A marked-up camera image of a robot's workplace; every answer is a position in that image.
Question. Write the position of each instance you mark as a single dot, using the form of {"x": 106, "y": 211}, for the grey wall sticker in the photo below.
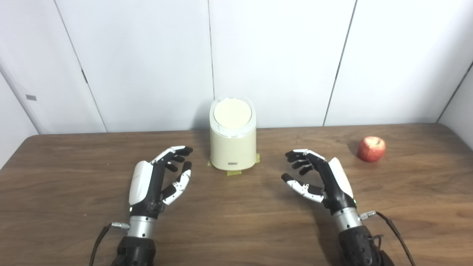
{"x": 31, "y": 97}

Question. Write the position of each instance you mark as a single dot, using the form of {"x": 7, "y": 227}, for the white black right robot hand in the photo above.
{"x": 334, "y": 183}

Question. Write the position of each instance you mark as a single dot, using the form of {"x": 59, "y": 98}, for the cream round bin lid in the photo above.
{"x": 232, "y": 112}

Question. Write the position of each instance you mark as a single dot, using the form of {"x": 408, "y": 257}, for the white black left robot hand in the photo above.
{"x": 142, "y": 181}

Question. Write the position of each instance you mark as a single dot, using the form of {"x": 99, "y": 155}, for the red apple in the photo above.
{"x": 371, "y": 149}

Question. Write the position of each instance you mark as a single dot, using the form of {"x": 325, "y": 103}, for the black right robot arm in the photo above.
{"x": 356, "y": 240}

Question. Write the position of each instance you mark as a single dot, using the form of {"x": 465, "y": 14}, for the cream-colored bin body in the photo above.
{"x": 232, "y": 149}

